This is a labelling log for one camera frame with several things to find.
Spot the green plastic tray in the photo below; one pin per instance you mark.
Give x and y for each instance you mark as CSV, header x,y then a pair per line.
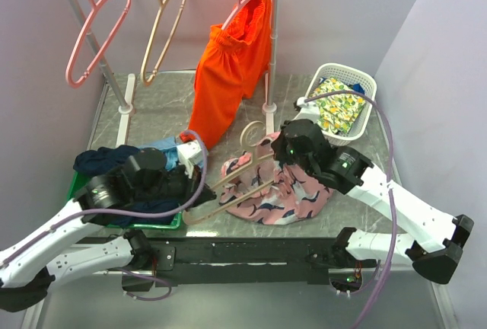
x,y
169,222

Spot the white plastic basket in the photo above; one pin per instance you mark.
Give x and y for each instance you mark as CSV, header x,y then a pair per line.
x,y
348,76

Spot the navy blue garment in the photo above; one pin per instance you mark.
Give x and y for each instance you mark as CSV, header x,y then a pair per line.
x,y
95,162

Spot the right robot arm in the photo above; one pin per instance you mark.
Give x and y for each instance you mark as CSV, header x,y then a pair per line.
x,y
423,237

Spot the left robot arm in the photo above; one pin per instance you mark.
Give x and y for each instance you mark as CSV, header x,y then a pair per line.
x,y
141,186

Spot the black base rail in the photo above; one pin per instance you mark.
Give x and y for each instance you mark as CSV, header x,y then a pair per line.
x,y
184,261

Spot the light blue shorts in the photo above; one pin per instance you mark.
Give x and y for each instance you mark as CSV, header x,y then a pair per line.
x,y
168,146

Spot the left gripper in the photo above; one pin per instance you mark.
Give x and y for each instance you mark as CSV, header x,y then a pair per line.
x,y
192,184

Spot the blue cloth in basket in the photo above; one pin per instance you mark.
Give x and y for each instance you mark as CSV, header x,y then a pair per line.
x,y
357,88

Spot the orange shorts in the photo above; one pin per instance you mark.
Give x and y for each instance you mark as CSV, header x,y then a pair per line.
x,y
231,65

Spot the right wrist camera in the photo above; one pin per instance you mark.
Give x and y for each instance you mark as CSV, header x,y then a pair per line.
x,y
306,109

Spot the lemon print cloth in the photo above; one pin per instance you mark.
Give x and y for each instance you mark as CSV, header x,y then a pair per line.
x,y
337,112

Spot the pink patterned shorts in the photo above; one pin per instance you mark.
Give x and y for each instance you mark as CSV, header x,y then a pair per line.
x,y
293,195

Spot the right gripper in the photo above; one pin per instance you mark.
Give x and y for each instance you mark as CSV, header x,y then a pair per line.
x,y
278,147

